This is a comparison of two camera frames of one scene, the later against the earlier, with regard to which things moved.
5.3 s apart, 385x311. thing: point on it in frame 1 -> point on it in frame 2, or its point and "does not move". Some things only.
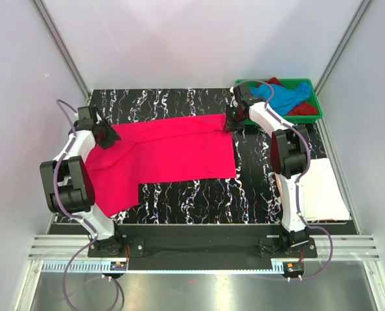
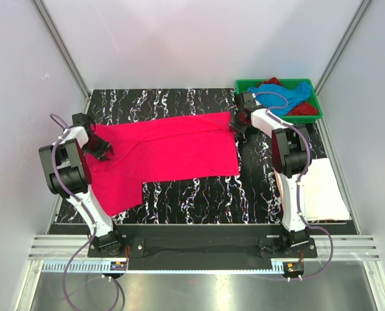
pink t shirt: [184, 149] does not move
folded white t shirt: [324, 198] does not move
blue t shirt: [284, 98] does not move
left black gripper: [112, 137] -> [105, 147]
